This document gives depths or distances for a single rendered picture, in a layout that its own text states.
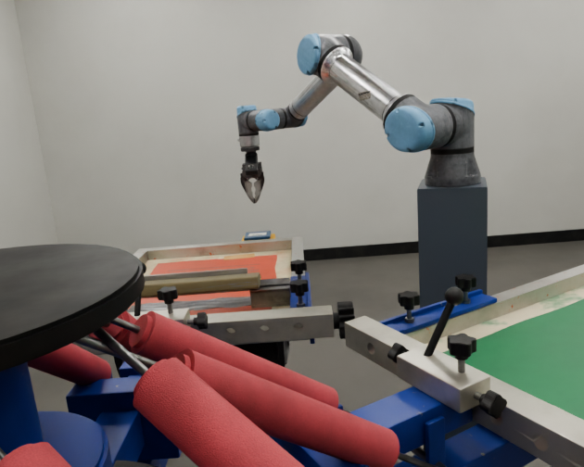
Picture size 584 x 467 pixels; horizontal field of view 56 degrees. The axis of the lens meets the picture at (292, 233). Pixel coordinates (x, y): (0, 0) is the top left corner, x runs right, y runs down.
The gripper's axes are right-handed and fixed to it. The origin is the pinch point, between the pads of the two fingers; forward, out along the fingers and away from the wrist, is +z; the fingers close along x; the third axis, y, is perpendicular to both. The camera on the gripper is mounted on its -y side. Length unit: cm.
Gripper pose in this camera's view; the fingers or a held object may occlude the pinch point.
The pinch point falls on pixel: (254, 200)
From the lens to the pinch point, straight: 208.5
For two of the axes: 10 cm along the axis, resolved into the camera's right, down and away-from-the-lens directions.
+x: -10.0, 0.7, 0.2
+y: 0.0, -2.3, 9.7
